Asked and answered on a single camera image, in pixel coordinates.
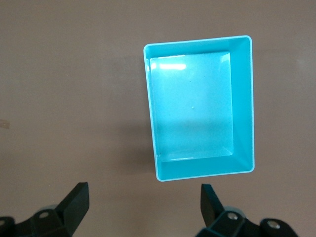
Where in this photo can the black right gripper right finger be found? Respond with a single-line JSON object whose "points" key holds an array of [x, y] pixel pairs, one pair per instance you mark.
{"points": [[212, 209]]}

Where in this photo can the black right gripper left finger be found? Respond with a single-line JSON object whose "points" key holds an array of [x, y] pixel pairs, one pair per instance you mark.
{"points": [[71, 207]]}

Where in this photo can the blue plastic box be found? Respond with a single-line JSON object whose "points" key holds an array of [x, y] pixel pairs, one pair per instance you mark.
{"points": [[195, 103]]}

